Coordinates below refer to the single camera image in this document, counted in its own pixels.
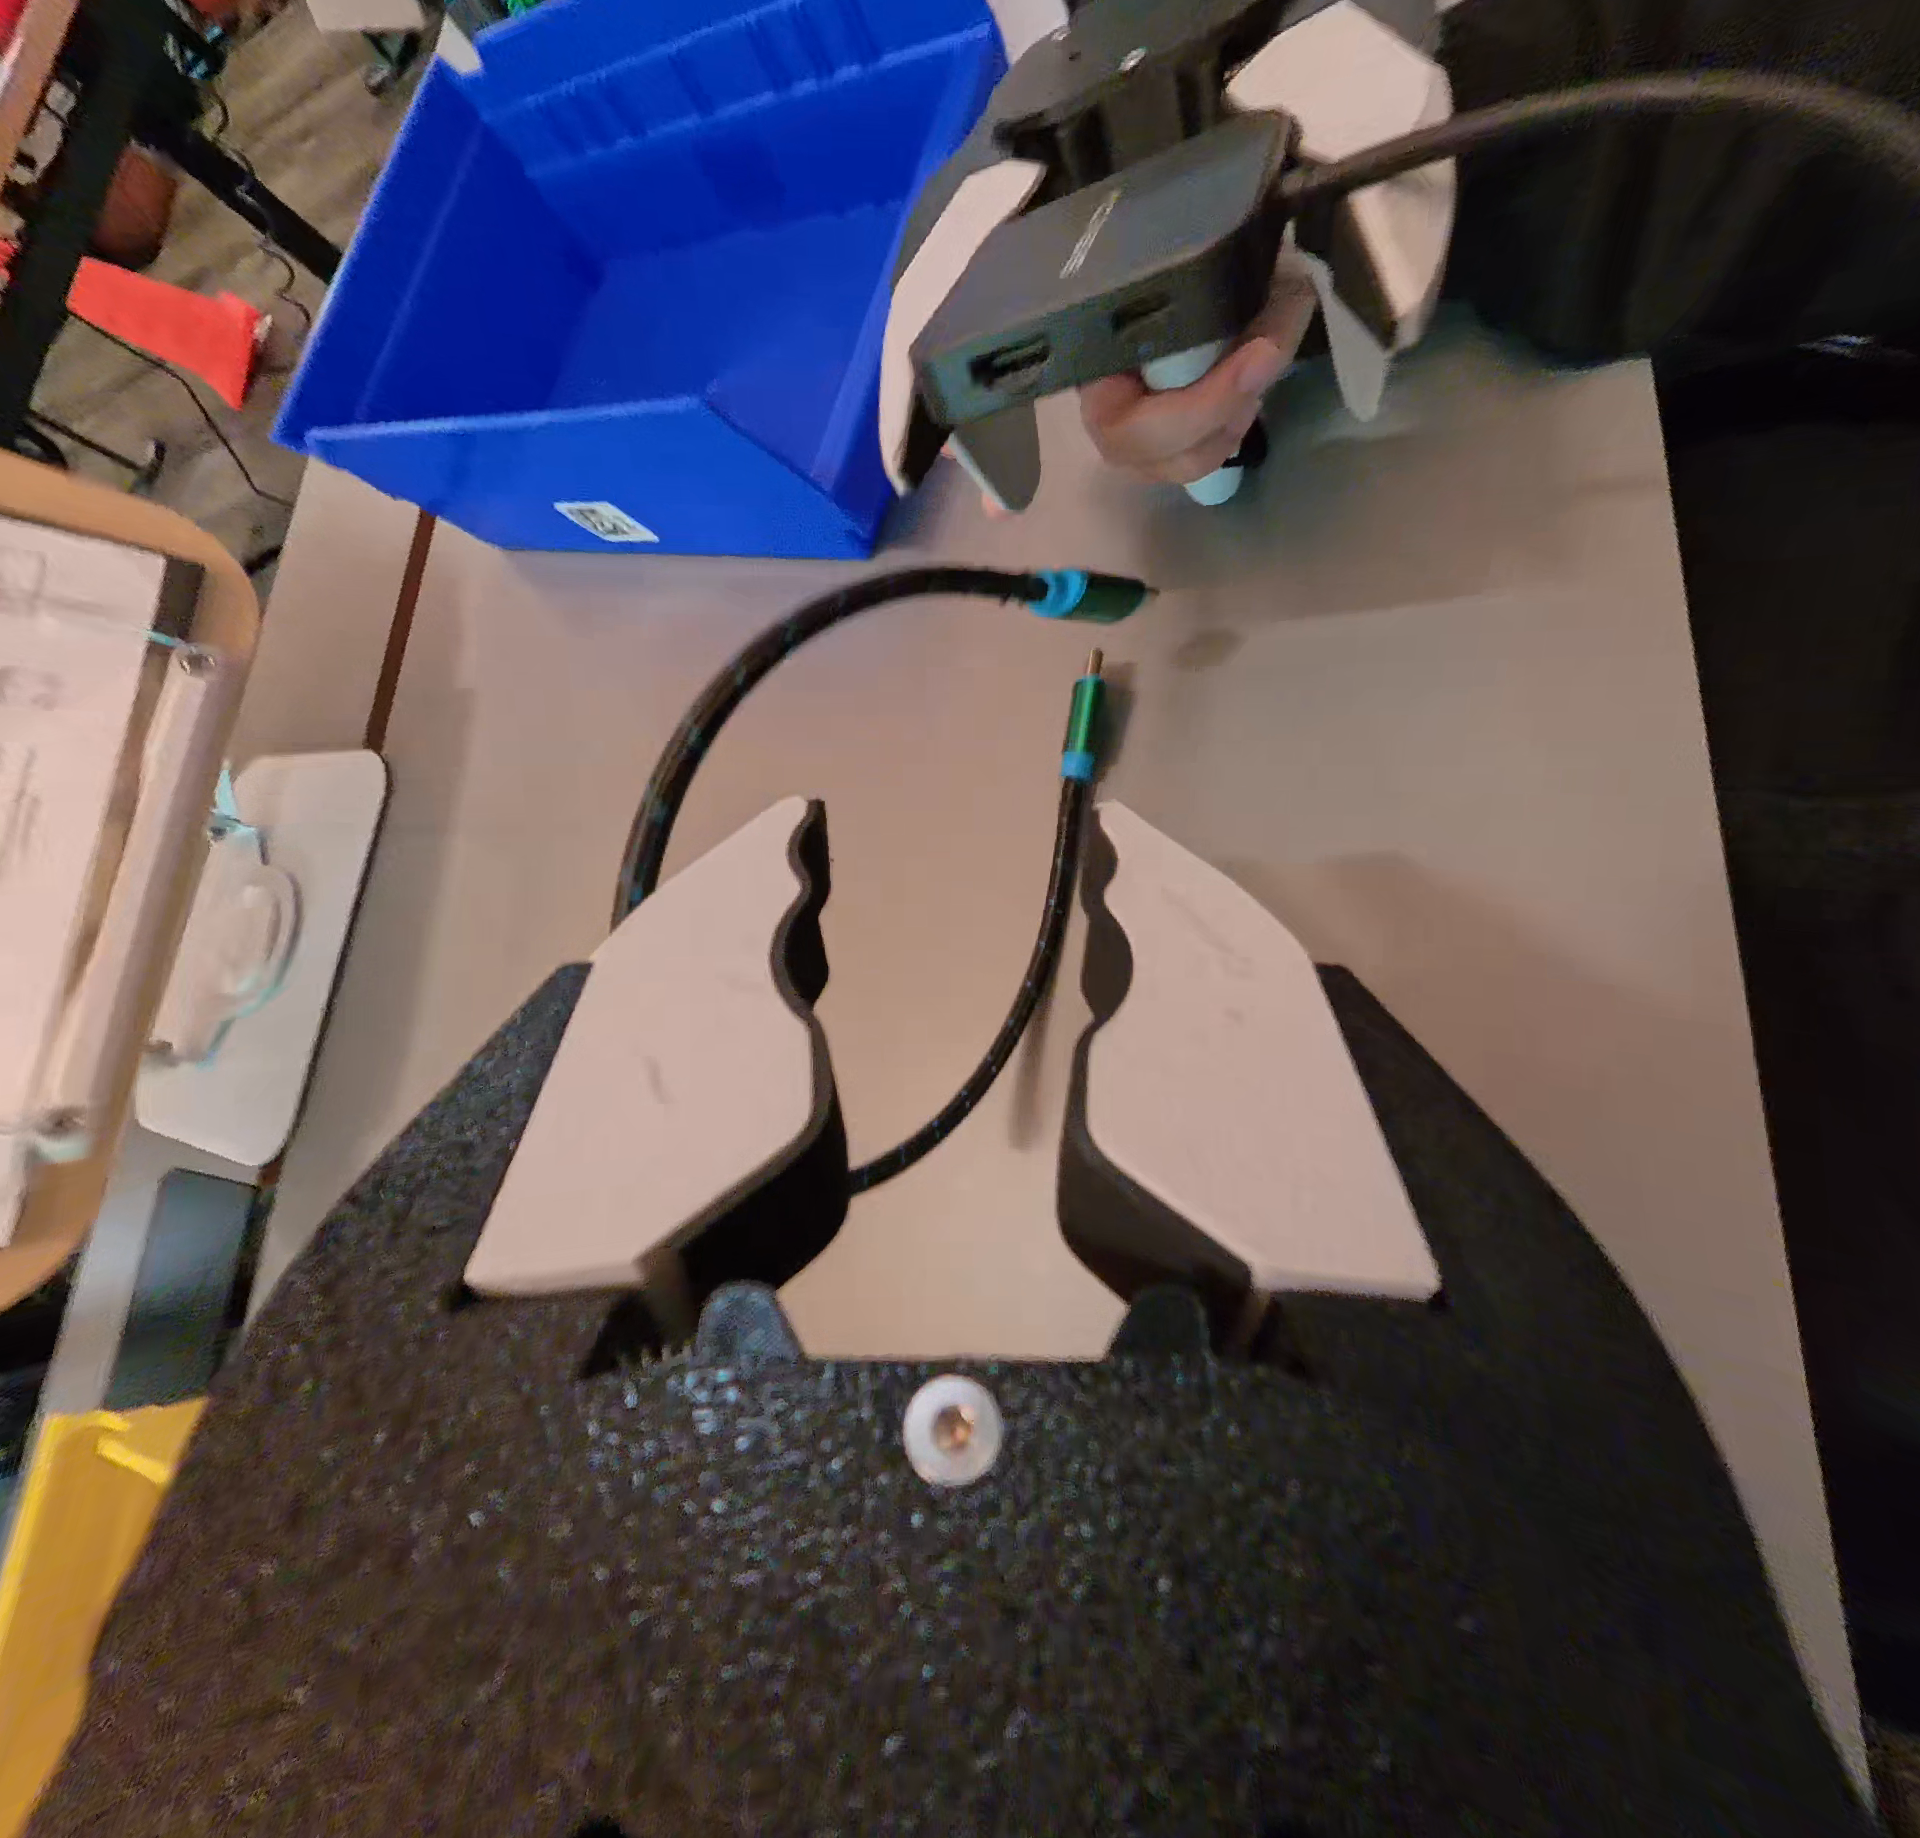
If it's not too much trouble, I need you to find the black hub with smooth cable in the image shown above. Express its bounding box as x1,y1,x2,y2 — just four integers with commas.
913,69,1920,432

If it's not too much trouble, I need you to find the yellow plastic bin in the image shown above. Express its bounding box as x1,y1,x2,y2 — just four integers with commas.
0,1394,211,1832

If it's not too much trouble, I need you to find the person's right forearm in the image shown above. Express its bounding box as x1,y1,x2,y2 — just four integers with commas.
1424,0,1920,370

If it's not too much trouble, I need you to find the person's right hand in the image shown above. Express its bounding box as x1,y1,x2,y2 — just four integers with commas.
1080,269,1329,485

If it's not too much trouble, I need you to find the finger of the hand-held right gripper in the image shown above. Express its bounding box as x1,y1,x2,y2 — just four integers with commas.
876,154,1051,513
1222,0,1459,423

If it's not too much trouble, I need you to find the braided cable with green plugs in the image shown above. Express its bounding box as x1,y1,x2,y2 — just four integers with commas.
613,564,1159,1195

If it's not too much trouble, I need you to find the large blue plastic bin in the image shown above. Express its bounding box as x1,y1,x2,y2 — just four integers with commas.
272,0,1010,561

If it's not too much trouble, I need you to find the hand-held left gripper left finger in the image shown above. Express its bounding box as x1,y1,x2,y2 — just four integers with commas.
462,794,855,1336

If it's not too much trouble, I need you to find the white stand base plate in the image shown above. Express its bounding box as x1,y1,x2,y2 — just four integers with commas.
134,747,392,1172

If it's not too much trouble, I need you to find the wooden sign board with papers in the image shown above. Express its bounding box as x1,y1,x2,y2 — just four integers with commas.
0,449,269,1306

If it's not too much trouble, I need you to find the person's black hoodie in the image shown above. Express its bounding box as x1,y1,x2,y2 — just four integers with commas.
1657,337,1920,1734

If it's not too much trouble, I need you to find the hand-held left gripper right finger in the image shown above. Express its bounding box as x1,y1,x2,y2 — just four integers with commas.
1057,798,1445,1336

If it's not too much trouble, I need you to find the grey desk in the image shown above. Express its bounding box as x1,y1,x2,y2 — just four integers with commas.
247,323,1877,1824
90,458,437,1359

